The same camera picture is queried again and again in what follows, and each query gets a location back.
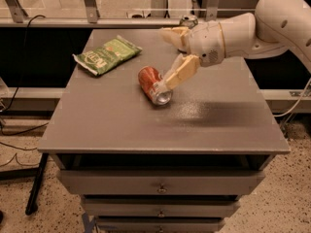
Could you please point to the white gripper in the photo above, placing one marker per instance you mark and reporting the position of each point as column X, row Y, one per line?
column 204, row 43

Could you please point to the red coke can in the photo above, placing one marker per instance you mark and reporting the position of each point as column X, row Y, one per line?
column 149, row 79

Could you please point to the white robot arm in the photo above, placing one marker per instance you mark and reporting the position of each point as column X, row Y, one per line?
column 274, row 27

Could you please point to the green chip bag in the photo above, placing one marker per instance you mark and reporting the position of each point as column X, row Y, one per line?
column 107, row 57

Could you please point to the grey drawer cabinet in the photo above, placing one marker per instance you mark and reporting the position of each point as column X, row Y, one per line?
column 216, row 121

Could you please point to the top grey drawer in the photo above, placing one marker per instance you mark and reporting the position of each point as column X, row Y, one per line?
column 164, row 182

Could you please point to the grey drawer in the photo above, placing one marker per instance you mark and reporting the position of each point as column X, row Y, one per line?
column 164, row 182
column 159, row 225
column 162, row 206

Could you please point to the middle grey drawer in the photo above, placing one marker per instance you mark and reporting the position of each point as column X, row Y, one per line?
column 162, row 206

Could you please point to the bottom grey drawer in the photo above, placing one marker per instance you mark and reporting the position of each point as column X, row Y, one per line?
column 159, row 225

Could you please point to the black metal stand leg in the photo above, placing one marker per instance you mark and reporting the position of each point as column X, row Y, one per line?
column 32, row 207

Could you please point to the metal railing frame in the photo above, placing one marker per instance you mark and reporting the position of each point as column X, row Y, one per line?
column 101, row 13

